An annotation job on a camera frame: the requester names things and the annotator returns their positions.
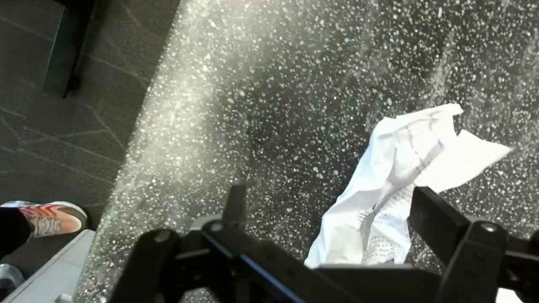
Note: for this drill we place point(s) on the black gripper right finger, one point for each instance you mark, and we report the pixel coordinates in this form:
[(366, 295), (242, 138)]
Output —
[(472, 258)]

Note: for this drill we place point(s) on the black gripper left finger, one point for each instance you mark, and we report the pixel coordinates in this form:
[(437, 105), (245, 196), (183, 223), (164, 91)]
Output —
[(225, 258)]

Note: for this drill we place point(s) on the orange white sneaker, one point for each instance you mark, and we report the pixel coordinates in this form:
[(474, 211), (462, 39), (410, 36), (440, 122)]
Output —
[(56, 221)]

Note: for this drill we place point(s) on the person in black clothing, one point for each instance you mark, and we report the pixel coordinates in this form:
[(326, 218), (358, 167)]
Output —
[(11, 233)]

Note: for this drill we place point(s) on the black stand leg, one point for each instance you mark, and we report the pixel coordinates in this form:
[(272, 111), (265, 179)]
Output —
[(78, 51)]

